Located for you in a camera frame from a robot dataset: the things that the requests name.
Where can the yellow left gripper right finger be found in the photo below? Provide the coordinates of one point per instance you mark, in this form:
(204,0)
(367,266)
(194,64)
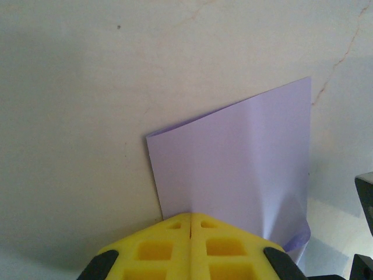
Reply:
(227,251)

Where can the lilac paper sheet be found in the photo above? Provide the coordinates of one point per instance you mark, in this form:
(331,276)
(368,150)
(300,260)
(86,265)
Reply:
(233,160)

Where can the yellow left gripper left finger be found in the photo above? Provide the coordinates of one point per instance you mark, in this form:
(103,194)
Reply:
(157,251)

